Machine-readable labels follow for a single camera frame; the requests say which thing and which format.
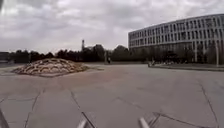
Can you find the person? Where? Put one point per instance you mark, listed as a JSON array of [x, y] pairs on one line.
[[109, 60]]

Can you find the grey paved plaza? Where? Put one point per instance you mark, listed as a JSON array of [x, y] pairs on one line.
[[113, 96]]

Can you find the tall tower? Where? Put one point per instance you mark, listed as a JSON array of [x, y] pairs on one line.
[[83, 44]]

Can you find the row of trees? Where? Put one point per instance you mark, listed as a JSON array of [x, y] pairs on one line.
[[73, 55]]

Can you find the mound of stones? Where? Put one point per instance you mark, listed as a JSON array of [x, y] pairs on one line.
[[50, 66]]

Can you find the robot's own part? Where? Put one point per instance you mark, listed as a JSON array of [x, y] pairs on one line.
[[82, 123], [144, 123]]

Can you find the large curved white building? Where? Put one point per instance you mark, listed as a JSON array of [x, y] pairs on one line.
[[180, 35]]

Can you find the raised grass strip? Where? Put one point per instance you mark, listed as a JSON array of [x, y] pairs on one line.
[[190, 66]]

